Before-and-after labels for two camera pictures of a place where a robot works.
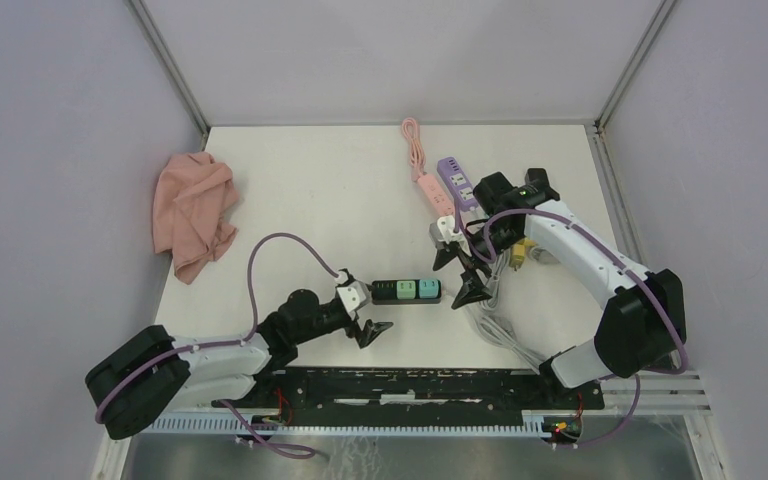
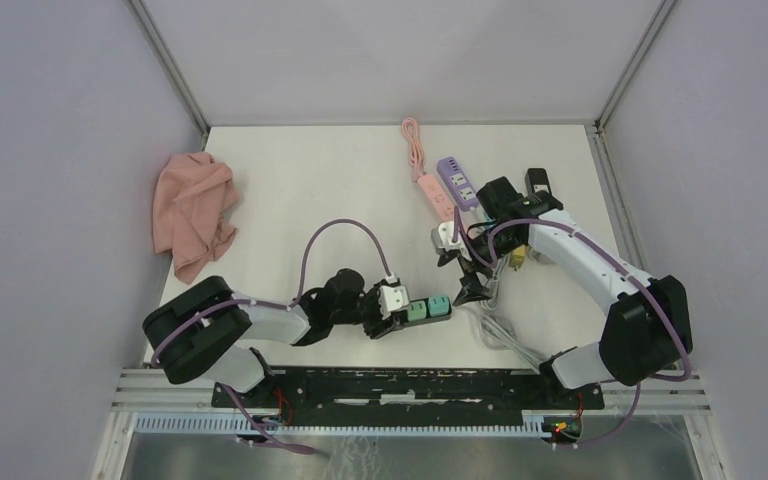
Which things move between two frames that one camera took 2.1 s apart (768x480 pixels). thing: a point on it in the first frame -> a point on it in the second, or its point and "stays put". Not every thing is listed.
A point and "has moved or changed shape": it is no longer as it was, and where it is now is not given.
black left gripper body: x=353 y=328 -> x=373 y=323
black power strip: x=406 y=291 -> x=402 y=320
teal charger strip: x=428 y=288 -> x=439 y=305
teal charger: x=405 y=289 has moved or changed shape
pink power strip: x=434 y=195 stays put
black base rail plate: x=412 y=396 stays put
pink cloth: x=193 y=203 stays put
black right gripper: x=473 y=290 stays put
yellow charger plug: x=518 y=255 stays put
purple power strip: x=457 y=184 stays put
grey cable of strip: x=498 y=331 stays put
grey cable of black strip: x=543 y=255 stays put
